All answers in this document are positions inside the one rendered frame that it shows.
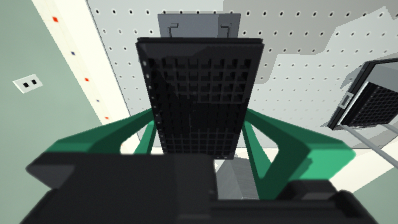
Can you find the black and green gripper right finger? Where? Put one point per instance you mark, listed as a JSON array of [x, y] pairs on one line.
[[303, 154]]

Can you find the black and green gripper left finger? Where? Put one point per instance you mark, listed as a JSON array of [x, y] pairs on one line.
[[108, 138]]

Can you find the black well plate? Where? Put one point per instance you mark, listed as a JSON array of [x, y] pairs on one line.
[[375, 105], [199, 90]]

